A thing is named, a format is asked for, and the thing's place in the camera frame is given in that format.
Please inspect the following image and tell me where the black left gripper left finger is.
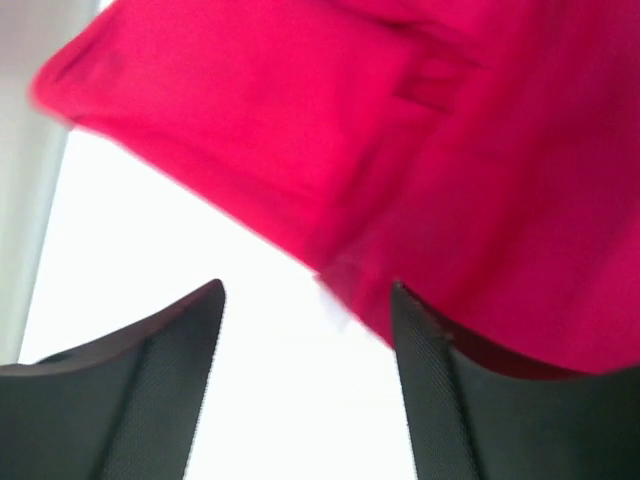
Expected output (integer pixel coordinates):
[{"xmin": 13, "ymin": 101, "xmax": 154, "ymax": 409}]
[{"xmin": 1, "ymin": 280, "xmax": 225, "ymax": 480}]

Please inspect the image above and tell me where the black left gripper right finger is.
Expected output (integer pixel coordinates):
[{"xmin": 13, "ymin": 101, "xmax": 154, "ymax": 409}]
[{"xmin": 391, "ymin": 283, "xmax": 639, "ymax": 480}]

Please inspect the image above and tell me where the red t shirt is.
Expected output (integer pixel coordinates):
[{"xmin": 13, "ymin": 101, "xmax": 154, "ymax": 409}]
[{"xmin": 31, "ymin": 1, "xmax": 639, "ymax": 373}]

